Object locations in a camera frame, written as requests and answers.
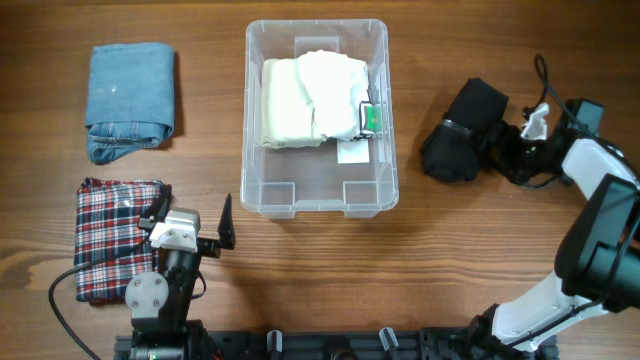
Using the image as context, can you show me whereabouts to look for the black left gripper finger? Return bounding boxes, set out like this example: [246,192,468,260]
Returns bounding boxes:
[217,194,236,250]
[138,185,172,230]

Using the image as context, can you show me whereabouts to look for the black garment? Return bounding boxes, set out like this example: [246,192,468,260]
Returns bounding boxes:
[420,77,509,183]

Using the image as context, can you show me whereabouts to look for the blue denim jeans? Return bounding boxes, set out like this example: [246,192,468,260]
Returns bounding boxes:
[84,42,175,165]

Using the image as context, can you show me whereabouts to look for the cream cloth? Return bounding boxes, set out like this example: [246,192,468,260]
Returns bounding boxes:
[261,59,324,149]

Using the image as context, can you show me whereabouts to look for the white t-shirt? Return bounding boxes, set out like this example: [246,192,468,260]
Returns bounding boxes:
[297,50,381,141]

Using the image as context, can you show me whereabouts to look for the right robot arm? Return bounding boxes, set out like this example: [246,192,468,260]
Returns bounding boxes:
[448,99,639,359]

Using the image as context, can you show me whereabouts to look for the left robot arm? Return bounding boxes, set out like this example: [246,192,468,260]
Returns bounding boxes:
[113,185,236,360]

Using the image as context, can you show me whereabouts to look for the folded red plaid shirt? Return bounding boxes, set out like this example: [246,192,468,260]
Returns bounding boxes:
[74,178,162,305]

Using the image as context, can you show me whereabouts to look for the clear plastic storage bin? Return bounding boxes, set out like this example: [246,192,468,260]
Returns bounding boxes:
[240,19,399,219]

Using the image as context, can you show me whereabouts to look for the white label in bin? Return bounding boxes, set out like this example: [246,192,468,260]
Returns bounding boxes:
[337,139,370,164]

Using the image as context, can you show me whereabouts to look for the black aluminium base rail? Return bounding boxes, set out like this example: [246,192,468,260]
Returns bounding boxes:
[113,327,559,360]

